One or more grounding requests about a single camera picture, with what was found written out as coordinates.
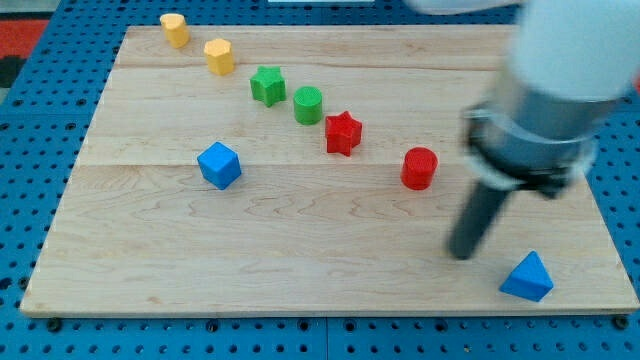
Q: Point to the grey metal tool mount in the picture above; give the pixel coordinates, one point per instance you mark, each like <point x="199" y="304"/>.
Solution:
<point x="519" y="137"/>

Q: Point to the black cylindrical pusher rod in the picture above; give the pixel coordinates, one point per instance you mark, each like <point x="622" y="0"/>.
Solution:
<point x="478" y="214"/>

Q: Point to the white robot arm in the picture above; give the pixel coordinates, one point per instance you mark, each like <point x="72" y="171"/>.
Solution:
<point x="565" y="67"/>

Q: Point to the blue cube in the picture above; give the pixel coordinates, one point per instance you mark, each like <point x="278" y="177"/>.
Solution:
<point x="219" y="165"/>

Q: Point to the red cylinder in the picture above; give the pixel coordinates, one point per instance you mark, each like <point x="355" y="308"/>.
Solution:
<point x="419" y="168"/>

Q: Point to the blue triangle block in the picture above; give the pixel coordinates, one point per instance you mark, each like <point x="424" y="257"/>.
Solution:
<point x="529" y="279"/>

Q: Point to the red star block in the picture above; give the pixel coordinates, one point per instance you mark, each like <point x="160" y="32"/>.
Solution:
<point x="343" y="133"/>

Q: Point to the green cylinder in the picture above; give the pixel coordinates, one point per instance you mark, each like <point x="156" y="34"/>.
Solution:
<point x="308" y="105"/>

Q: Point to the green star block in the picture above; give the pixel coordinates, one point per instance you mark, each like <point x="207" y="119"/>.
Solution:
<point x="268" y="85"/>

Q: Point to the wooden board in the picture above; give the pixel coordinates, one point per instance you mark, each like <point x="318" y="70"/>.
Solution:
<point x="140" y="233"/>

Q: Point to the yellow hexagon block near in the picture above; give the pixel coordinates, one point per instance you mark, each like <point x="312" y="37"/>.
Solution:
<point x="219" y="56"/>

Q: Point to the yellow hexagon block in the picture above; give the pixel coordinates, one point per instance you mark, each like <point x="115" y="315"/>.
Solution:
<point x="175" y="29"/>
<point x="219" y="56"/>

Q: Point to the yellow hexagon block far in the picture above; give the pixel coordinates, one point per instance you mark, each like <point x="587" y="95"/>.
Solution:
<point x="175" y="29"/>

